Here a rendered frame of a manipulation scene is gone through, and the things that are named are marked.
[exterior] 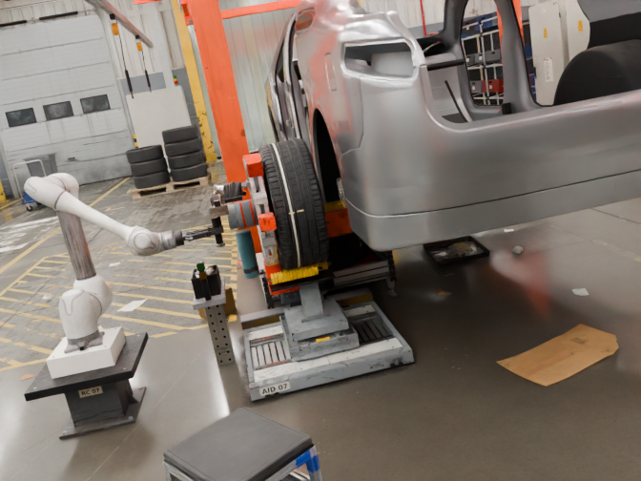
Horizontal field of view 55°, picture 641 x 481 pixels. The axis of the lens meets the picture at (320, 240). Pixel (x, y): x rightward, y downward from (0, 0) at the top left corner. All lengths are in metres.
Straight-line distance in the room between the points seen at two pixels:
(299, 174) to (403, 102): 0.88
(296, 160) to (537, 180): 1.16
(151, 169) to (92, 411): 8.60
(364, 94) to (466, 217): 0.59
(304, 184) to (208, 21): 1.17
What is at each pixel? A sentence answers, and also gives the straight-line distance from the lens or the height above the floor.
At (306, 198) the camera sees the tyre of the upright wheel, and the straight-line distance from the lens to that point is 2.91.
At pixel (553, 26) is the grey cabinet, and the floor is 1.59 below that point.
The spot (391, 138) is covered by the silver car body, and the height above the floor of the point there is 1.20.
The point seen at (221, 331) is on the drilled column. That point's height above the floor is 0.20.
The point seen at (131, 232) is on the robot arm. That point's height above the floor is 0.94.
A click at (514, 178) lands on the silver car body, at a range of 2.36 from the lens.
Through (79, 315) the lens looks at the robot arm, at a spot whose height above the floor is 0.56.
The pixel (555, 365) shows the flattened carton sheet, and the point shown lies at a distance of 3.07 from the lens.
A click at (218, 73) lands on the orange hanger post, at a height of 1.58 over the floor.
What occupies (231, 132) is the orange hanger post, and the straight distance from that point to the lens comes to 3.60.
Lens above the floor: 1.43
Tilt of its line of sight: 14 degrees down
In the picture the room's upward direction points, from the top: 10 degrees counter-clockwise
